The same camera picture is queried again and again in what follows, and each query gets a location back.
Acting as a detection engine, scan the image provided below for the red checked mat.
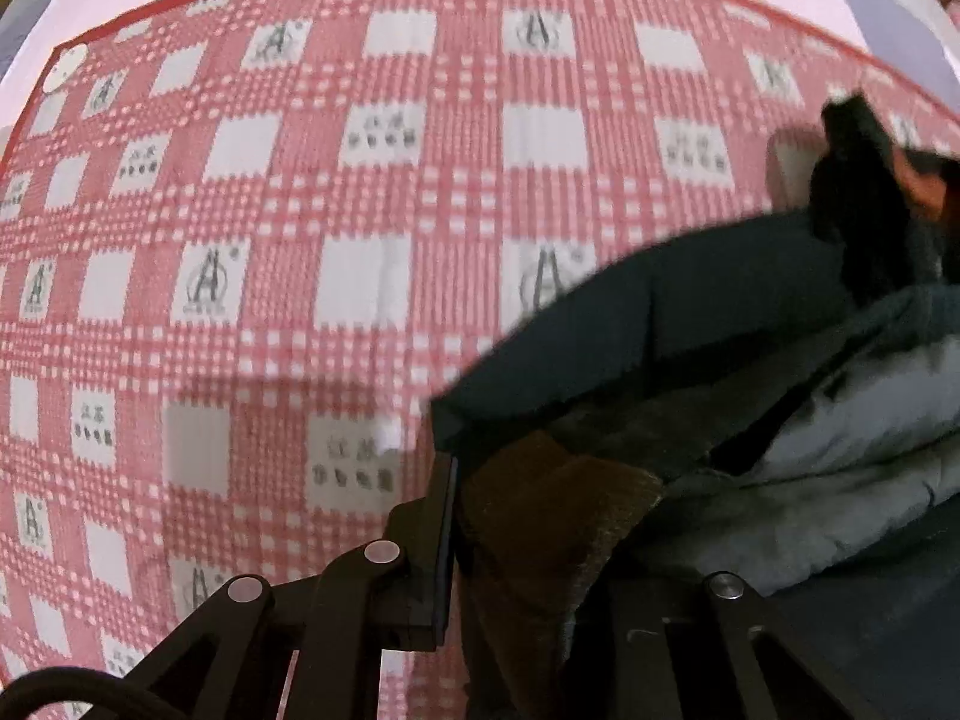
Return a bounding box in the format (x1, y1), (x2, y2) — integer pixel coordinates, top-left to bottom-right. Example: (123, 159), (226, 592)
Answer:
(0, 0), (960, 720)

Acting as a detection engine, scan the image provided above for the dark hooded jacket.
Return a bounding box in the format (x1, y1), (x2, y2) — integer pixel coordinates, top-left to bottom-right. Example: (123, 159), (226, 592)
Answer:
(431, 90), (960, 720)

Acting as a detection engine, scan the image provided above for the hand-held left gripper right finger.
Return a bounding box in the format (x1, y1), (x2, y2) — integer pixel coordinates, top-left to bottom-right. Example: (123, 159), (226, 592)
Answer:
(570, 571), (886, 720)

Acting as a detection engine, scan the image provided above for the black cable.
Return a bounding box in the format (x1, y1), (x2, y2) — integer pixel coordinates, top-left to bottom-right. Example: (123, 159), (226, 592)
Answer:
(0, 666), (188, 720)

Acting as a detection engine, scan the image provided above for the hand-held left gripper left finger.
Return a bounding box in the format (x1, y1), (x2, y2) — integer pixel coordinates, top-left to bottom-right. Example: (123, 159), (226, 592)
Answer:
(112, 450), (460, 720)

